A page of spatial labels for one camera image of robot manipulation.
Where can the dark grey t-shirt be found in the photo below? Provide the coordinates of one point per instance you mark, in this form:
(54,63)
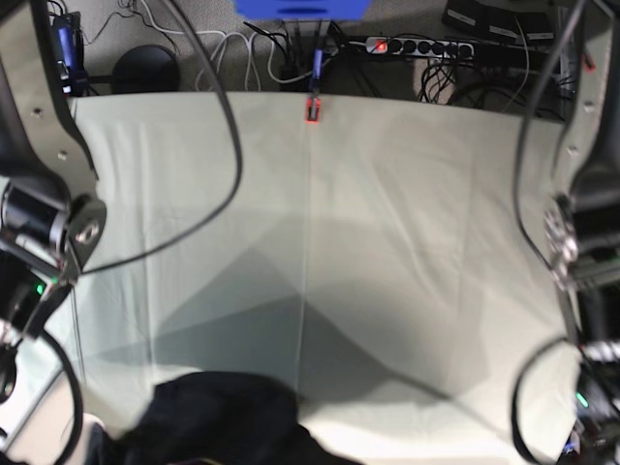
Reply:
(215,418)

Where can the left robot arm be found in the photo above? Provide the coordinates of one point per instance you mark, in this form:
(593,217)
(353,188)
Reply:
(581,229)

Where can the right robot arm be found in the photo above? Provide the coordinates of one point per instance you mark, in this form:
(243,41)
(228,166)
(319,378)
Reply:
(51,216)

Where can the light green table cloth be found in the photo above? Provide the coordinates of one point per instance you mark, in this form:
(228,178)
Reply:
(369,262)

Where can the red black clamp top centre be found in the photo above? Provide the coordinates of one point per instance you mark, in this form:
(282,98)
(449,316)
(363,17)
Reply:
(312,110)

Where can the black power strip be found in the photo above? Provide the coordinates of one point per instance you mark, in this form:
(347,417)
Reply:
(420,48)

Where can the blue box top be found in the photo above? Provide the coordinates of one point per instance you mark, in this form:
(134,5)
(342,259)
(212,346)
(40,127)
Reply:
(302,9)

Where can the round black base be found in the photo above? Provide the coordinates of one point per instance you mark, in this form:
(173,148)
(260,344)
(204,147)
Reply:
(146,69)

